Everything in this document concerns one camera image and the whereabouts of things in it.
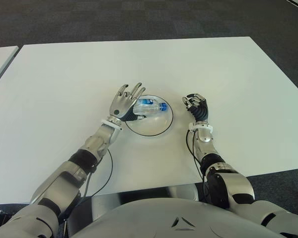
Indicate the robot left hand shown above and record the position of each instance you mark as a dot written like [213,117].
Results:
[121,104]

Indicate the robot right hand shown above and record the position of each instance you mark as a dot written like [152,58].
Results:
[200,111]

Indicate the clear water bottle blue cap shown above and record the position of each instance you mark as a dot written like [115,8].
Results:
[151,107]

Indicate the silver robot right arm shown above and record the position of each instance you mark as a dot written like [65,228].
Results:
[228,178]

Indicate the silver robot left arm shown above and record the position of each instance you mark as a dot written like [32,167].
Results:
[64,178]

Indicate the white plate black rim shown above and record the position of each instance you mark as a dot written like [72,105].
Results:
[151,126]

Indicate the grey robot torso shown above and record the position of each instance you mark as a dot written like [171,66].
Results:
[164,218]

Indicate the white neighbouring table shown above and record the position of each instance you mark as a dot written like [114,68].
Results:
[0,62]

